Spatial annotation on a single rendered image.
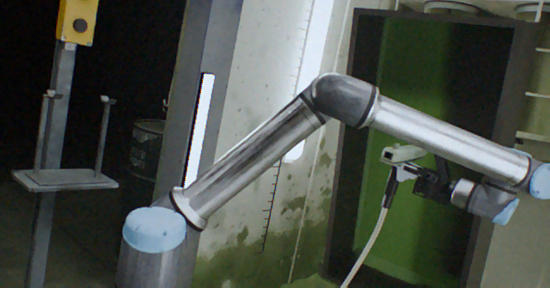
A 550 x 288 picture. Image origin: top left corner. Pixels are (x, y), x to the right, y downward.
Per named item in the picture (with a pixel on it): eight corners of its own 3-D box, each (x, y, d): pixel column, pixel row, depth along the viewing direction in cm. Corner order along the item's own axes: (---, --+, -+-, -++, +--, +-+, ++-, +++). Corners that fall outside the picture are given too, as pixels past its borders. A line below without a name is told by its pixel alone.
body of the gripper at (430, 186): (409, 192, 143) (446, 207, 136) (418, 167, 141) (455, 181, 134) (416, 188, 149) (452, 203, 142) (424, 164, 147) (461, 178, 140)
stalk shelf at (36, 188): (90, 171, 188) (91, 168, 188) (117, 187, 174) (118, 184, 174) (10, 174, 165) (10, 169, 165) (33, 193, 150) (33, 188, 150)
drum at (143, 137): (106, 241, 307) (125, 114, 296) (186, 241, 335) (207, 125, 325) (121, 282, 256) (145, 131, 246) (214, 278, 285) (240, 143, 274)
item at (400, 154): (377, 216, 140) (399, 146, 135) (363, 210, 142) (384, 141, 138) (426, 196, 179) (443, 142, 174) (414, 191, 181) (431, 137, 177)
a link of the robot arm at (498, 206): (522, 196, 132) (509, 227, 133) (479, 180, 139) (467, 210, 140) (519, 197, 125) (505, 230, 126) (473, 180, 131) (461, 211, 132)
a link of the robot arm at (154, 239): (106, 291, 106) (117, 220, 104) (126, 260, 123) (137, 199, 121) (169, 301, 107) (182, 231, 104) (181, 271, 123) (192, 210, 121)
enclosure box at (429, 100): (357, 248, 233) (390, 9, 200) (477, 298, 199) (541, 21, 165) (321, 277, 206) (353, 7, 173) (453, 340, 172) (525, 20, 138)
